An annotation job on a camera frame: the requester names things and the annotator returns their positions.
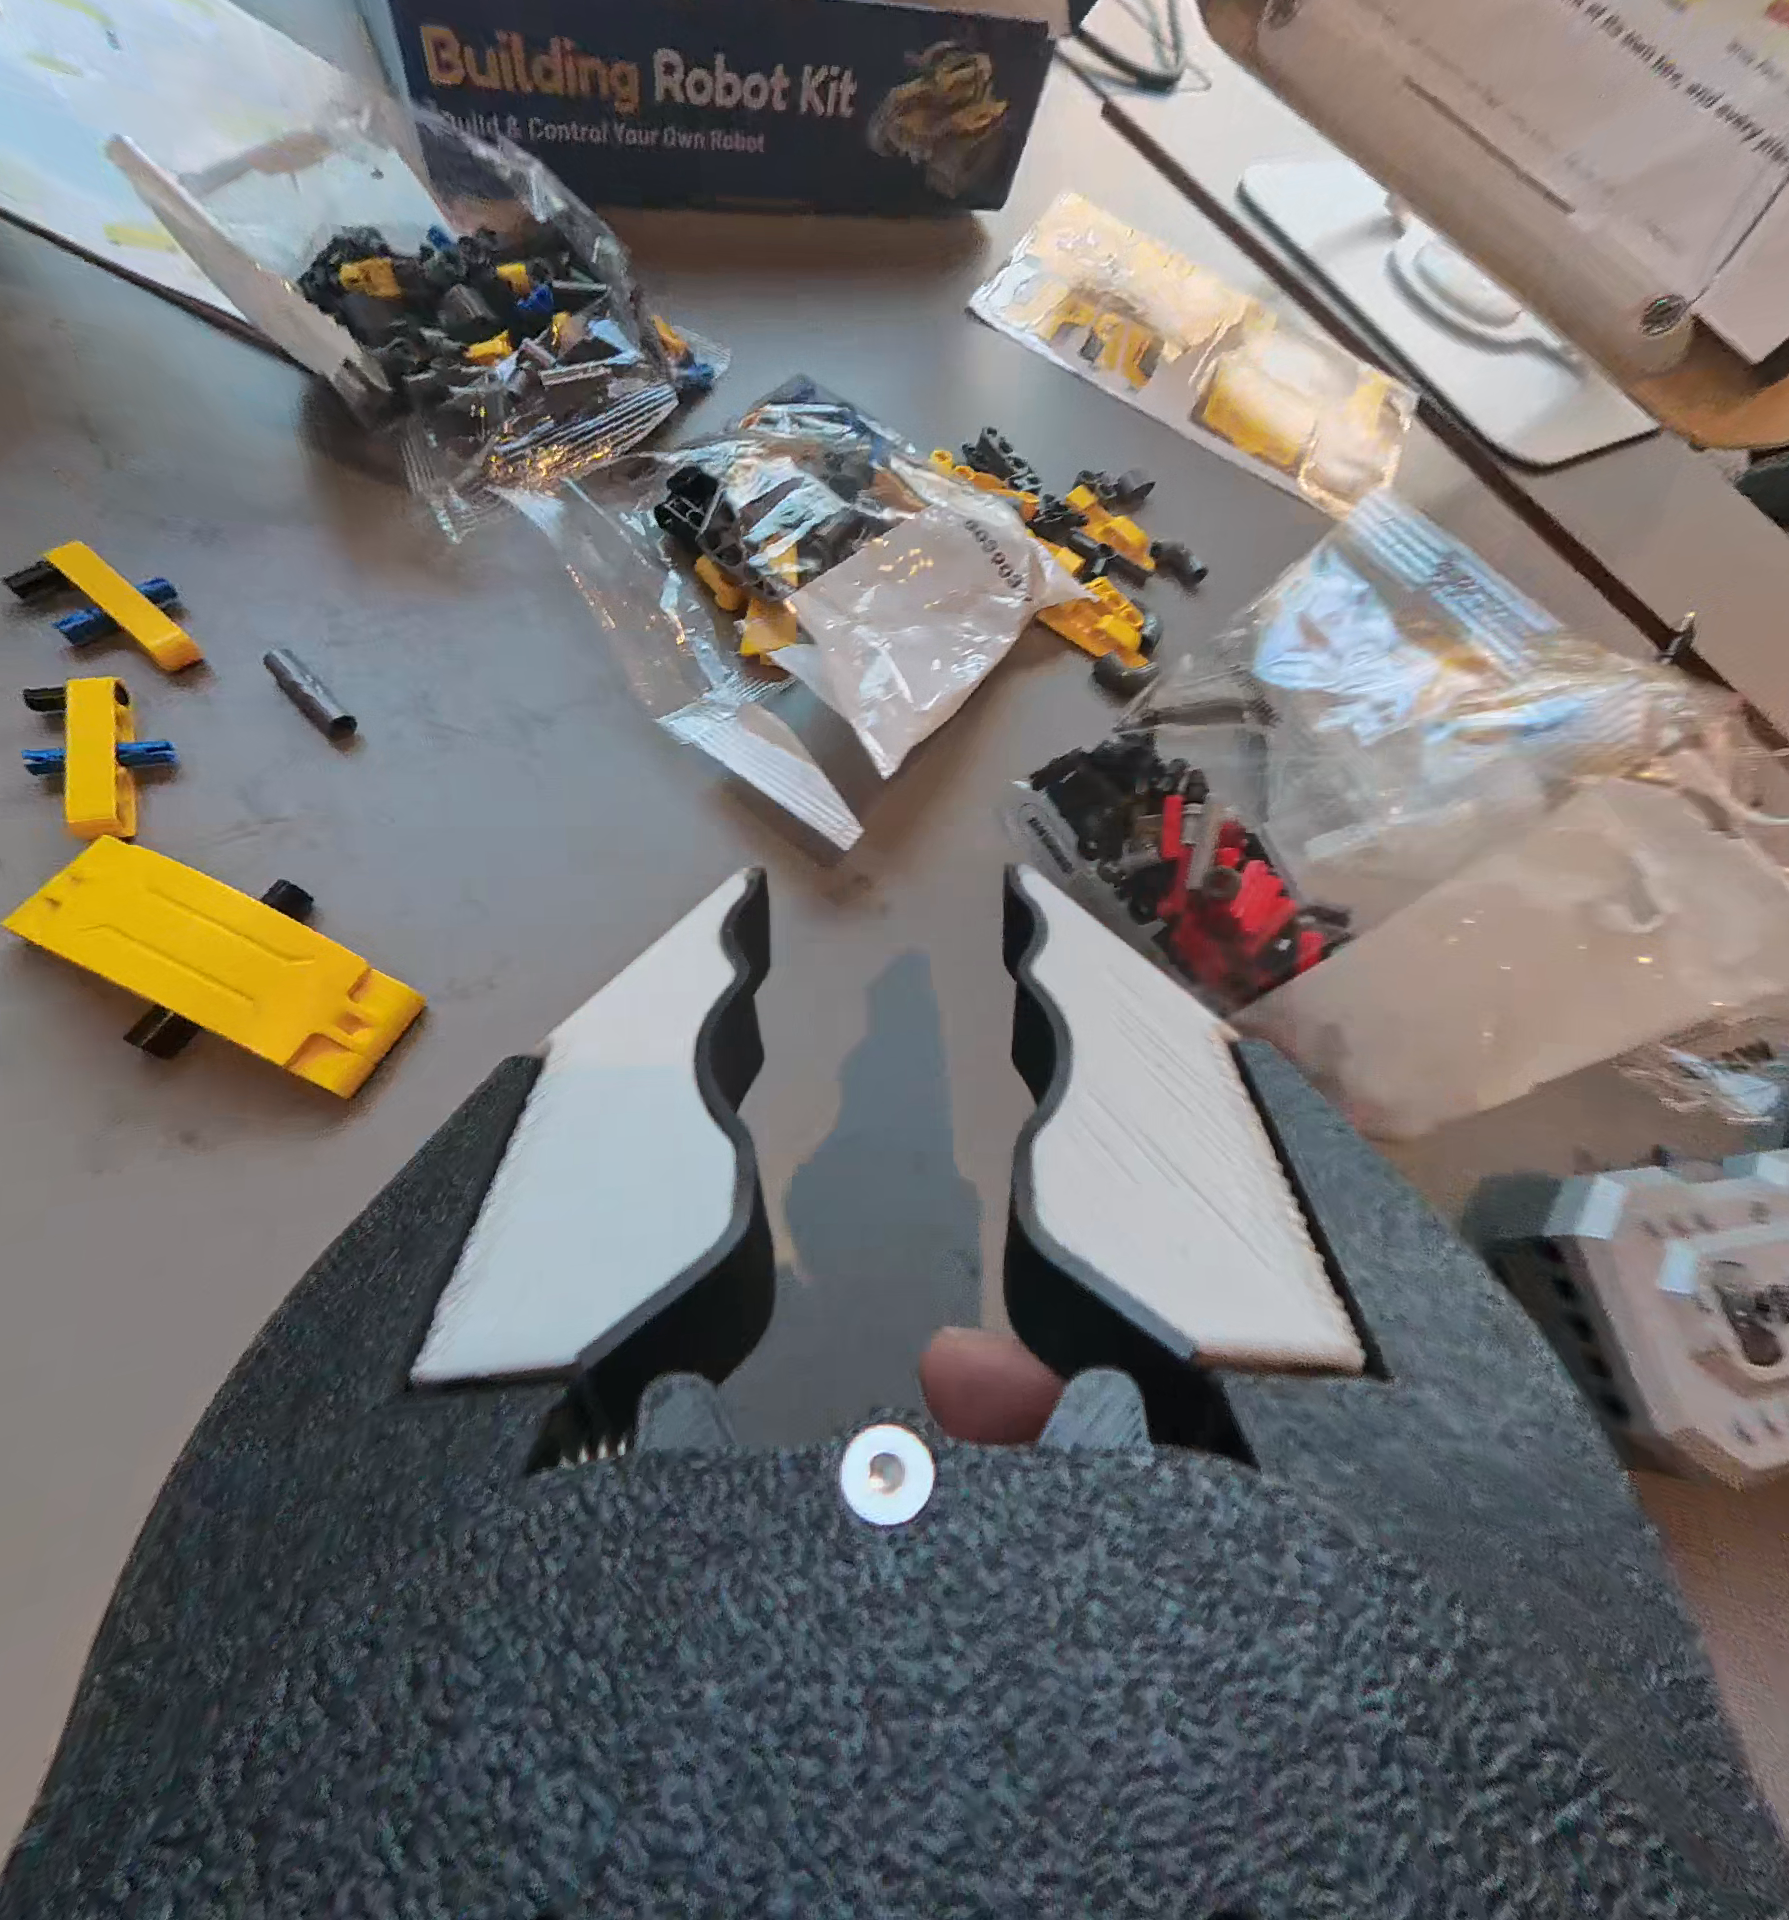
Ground yellow curved panel piece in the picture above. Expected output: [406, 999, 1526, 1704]
[0, 837, 427, 1101]

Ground person's right hand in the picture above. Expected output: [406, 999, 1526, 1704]
[917, 1327, 1063, 1446]

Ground yellow black sticker sheet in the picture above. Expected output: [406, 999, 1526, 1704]
[970, 192, 1421, 511]

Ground short yellow beam with pins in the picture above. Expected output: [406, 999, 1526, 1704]
[0, 541, 205, 675]

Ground white grey control block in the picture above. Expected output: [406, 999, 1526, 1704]
[1472, 1147, 1789, 1487]

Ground white flat stand base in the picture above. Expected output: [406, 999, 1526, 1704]
[1235, 157, 1659, 467]

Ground instruction booklet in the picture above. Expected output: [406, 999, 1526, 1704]
[0, 0, 432, 325]

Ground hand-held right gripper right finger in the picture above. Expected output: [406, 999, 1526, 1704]
[1001, 868, 1371, 1412]

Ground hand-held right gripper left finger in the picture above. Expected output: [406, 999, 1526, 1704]
[408, 868, 777, 1427]

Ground clear bag black red parts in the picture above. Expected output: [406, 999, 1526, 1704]
[1001, 496, 1789, 1141]

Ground clear bag of mixed parts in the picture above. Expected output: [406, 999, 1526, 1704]
[511, 398, 1051, 853]

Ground blue robot kit box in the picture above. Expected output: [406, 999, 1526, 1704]
[360, 0, 1056, 211]

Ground black coiled cable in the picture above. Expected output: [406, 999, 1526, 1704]
[1060, 0, 1210, 93]

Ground clear bag of dark parts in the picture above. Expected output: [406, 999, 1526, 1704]
[106, 111, 731, 541]

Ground grey tube connector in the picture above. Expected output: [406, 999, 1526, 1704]
[262, 648, 360, 741]

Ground pile of loose toy parts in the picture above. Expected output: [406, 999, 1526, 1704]
[929, 426, 1210, 701]

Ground long yellow beam with pins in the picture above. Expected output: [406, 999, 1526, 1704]
[20, 675, 179, 841]

